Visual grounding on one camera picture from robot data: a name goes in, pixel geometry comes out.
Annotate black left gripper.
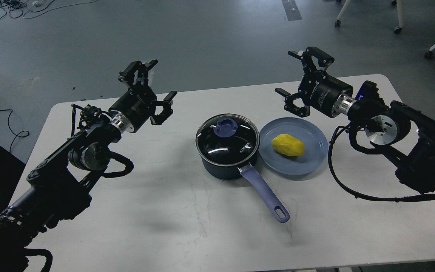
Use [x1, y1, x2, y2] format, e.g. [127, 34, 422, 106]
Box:
[109, 60, 177, 133]

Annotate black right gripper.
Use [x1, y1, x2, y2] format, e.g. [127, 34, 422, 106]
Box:
[275, 47, 353, 118]

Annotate glass pot lid blue knob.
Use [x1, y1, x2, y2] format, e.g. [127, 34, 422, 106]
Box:
[195, 113, 260, 167]

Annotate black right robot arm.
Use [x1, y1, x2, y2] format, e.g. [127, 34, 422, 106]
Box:
[276, 46, 435, 202]

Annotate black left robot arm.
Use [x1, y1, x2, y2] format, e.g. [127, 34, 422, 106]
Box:
[0, 60, 177, 272]

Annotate yellow potato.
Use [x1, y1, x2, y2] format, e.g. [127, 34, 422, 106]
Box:
[271, 134, 306, 157]

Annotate blue round plate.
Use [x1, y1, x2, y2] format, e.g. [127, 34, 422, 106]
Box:
[259, 117, 329, 176]

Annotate white chair legs with casters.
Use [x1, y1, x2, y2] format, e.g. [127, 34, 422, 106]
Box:
[333, 0, 405, 35]

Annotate dark blue saucepan purple handle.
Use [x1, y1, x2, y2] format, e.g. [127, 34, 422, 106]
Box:
[196, 114, 290, 223]

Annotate tangled cables top left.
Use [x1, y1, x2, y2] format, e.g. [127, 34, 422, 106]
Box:
[0, 0, 97, 24]

